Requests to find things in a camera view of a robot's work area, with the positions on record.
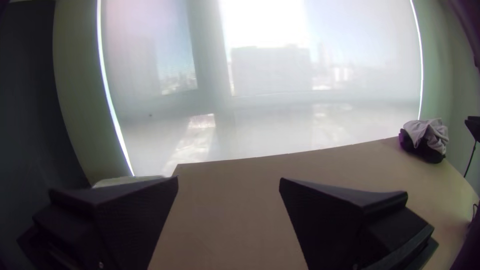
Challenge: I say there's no grey t-shirt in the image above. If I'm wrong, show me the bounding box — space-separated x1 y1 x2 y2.
402 117 450 155

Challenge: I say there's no pile of folded clothes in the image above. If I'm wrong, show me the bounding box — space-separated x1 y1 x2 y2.
398 128 448 164

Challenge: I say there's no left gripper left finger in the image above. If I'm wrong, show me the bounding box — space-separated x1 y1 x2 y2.
16 175 179 270

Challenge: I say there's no black tripod stand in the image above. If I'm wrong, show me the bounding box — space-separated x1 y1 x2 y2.
463 115 480 179

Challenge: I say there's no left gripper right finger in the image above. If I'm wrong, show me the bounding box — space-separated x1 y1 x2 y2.
278 176 439 270

